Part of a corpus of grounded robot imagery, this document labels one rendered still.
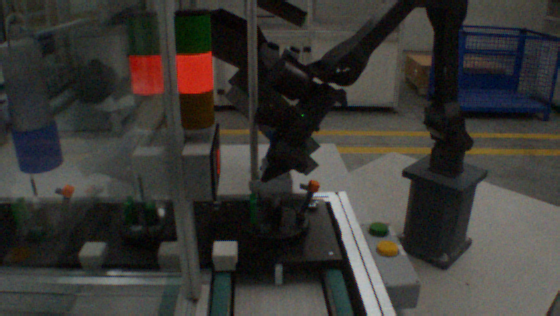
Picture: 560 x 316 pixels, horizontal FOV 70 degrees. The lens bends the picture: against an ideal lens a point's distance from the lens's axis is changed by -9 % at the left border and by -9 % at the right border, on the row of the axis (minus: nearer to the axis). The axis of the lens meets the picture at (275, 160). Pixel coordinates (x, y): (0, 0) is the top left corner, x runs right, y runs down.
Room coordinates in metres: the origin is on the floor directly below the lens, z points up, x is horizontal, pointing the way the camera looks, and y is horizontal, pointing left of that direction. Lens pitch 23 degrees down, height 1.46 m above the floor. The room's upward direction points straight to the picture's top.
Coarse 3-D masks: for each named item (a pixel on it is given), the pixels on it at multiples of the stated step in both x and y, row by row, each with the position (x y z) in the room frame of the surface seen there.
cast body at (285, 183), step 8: (264, 160) 0.78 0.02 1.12; (264, 168) 0.75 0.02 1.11; (280, 176) 0.75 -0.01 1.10; (288, 176) 0.77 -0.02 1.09; (256, 184) 0.77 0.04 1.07; (264, 184) 0.75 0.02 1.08; (272, 184) 0.75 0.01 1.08; (280, 184) 0.75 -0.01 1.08; (288, 184) 0.75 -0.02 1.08; (264, 192) 0.75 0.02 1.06; (272, 192) 0.75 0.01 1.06; (280, 192) 0.75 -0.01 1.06; (288, 192) 0.75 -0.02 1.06
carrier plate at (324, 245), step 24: (240, 216) 0.82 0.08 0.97; (312, 216) 0.82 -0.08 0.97; (216, 240) 0.72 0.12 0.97; (240, 240) 0.72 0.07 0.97; (312, 240) 0.72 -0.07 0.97; (336, 240) 0.72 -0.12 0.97; (240, 264) 0.65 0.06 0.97; (264, 264) 0.65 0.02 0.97; (288, 264) 0.65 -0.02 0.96; (312, 264) 0.66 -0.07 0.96; (336, 264) 0.66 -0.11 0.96
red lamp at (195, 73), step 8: (176, 56) 0.56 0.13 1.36; (184, 56) 0.55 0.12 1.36; (192, 56) 0.55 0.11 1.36; (200, 56) 0.56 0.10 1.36; (208, 56) 0.57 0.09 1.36; (176, 64) 0.56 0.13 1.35; (184, 64) 0.55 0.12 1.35; (192, 64) 0.55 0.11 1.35; (200, 64) 0.56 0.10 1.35; (208, 64) 0.57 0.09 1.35; (184, 72) 0.55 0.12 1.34; (192, 72) 0.55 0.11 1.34; (200, 72) 0.56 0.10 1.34; (208, 72) 0.57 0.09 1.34; (184, 80) 0.55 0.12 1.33; (192, 80) 0.55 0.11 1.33; (200, 80) 0.56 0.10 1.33; (208, 80) 0.56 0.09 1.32; (184, 88) 0.55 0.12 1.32; (192, 88) 0.55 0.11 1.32; (200, 88) 0.56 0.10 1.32; (208, 88) 0.56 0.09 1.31
